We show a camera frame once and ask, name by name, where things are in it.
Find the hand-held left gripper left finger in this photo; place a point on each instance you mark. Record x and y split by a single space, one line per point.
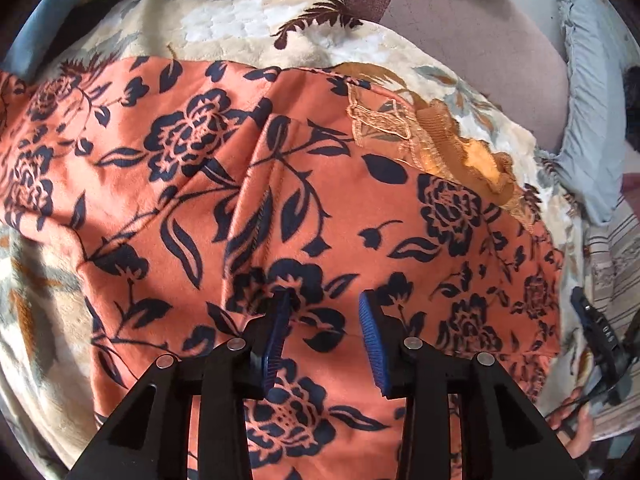
275 330

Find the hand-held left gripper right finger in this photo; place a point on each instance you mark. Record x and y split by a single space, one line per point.
372 341

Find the orange floral garment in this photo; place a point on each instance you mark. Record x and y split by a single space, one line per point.
210 195

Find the person's right hand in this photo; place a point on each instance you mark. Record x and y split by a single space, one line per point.
575 430

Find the striped cloth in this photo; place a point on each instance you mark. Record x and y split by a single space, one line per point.
620 250

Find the light blue pillow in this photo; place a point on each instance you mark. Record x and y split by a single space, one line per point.
590 85

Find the cream floral fleece blanket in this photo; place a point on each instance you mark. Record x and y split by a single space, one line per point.
240 20

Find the mauve bed sheet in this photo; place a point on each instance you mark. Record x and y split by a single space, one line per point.
450 35

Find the blue cloth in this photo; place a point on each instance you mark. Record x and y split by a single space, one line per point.
45 35

